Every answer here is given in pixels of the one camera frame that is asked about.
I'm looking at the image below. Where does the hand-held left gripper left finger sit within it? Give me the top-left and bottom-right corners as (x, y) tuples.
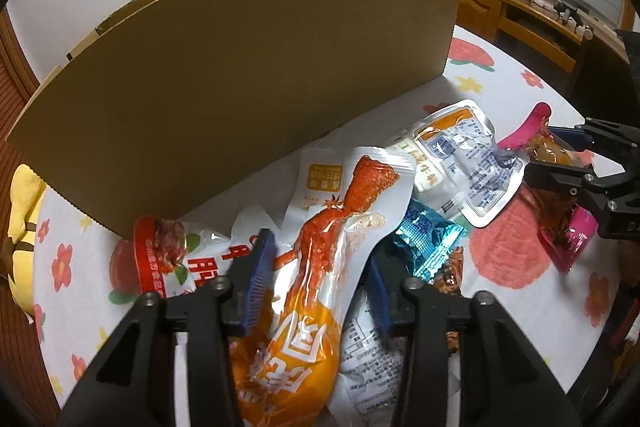
(57, 229), (278, 427)

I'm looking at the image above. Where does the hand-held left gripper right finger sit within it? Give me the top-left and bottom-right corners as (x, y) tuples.
(367, 252), (583, 427)

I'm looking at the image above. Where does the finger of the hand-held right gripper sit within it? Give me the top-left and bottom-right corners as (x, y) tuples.
(547, 117), (640, 168)
(522, 159), (640, 240)

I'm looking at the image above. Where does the pink snack packet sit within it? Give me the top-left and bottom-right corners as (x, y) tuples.
(497, 102), (601, 273)

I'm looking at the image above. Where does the orange and white snack packet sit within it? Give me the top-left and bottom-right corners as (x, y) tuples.
(230, 146), (417, 427)

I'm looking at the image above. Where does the blue foil snack packet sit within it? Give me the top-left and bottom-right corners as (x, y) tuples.
(395, 199), (468, 283)

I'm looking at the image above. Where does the large brown cardboard box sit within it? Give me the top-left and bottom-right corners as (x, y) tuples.
(5, 0), (467, 240)

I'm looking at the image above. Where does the white printed snack packet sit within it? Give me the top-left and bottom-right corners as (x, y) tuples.
(335, 292), (461, 427)

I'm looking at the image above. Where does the brown snack packet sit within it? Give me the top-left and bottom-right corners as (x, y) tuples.
(432, 247), (466, 353)

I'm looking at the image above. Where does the strawberry print tablecloth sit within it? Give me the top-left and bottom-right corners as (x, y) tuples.
(32, 24), (626, 427)

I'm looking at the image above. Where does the silver and orange snack packet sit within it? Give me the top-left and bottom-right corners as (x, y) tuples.
(412, 99), (526, 228)

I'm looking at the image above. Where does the red and white snack packet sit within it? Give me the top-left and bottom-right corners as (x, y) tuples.
(132, 214), (261, 308)

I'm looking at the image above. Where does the wooden desk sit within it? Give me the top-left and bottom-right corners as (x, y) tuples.
(450, 0), (601, 92)

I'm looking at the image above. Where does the black toy figure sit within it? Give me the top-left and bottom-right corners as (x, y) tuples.
(552, 0), (583, 22)

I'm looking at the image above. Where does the yellow plush cushion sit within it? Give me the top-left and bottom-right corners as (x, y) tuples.
(0, 164), (48, 313)

